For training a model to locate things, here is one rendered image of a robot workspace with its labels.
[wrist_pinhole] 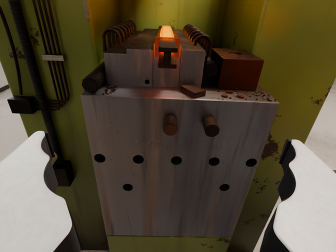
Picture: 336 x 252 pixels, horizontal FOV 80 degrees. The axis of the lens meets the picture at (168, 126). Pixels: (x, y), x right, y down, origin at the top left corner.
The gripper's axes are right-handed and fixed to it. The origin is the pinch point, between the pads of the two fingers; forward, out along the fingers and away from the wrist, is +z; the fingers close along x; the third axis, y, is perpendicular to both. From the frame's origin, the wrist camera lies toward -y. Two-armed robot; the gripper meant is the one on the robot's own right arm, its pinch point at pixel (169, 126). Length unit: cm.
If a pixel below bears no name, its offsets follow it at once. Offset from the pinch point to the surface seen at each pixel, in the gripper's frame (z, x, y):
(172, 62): 21.5, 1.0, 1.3
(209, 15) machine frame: 79, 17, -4
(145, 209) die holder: 24.7, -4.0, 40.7
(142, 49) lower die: 30.8, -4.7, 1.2
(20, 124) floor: 162, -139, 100
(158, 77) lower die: 30.8, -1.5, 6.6
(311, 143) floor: 146, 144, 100
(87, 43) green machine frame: 44.8, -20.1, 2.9
